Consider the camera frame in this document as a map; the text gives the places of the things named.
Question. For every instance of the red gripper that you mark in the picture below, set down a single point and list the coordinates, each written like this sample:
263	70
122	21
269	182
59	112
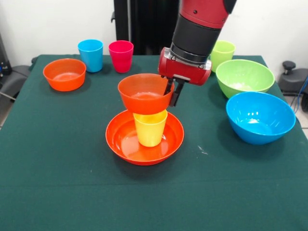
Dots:
185	71

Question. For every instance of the small orange bowl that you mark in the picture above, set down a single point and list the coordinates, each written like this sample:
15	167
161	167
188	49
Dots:
144	103
65	74

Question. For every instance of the yellow cup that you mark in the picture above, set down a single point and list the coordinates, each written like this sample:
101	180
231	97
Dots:
150	132

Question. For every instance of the large orange bowl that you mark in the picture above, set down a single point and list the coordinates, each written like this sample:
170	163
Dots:
120	144

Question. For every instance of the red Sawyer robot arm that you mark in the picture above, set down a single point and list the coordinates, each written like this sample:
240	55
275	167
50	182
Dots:
197	36

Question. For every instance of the pink cup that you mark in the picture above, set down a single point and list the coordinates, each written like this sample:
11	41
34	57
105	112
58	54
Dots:
121	57

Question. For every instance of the lime green cup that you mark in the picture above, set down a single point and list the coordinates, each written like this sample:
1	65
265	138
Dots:
223	55

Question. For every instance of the lime green bowl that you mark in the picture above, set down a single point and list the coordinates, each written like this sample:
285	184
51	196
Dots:
243	77

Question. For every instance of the blue cup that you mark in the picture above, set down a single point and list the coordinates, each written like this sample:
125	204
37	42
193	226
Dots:
91	57

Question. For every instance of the blue bowl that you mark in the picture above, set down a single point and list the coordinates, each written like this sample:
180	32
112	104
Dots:
260	118

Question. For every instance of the dark green tablecloth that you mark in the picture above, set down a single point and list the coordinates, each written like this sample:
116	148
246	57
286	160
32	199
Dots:
154	192

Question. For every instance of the grey stand base with knob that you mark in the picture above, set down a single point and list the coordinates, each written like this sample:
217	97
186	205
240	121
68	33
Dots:
293	81

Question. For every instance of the black equipment box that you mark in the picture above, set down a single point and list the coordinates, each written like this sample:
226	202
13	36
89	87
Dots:
4	62

